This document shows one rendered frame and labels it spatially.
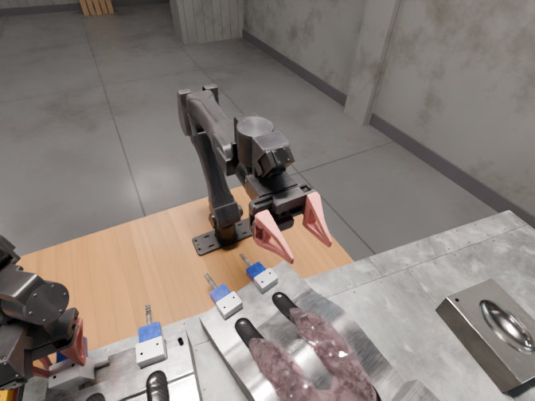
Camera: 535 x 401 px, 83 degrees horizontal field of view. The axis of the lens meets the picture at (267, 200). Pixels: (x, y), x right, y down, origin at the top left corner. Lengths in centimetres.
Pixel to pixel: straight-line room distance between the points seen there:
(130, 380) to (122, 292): 28
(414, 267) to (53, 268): 102
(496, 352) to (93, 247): 105
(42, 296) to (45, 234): 190
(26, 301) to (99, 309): 42
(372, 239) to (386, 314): 126
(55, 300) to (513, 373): 84
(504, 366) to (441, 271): 28
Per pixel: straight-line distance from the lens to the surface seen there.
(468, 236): 116
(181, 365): 70
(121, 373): 73
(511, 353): 89
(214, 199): 81
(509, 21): 252
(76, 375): 68
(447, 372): 88
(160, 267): 93
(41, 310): 53
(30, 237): 245
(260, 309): 76
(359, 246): 204
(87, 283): 98
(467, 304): 90
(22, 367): 57
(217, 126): 62
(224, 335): 74
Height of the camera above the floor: 154
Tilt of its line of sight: 44 degrees down
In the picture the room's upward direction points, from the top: 2 degrees clockwise
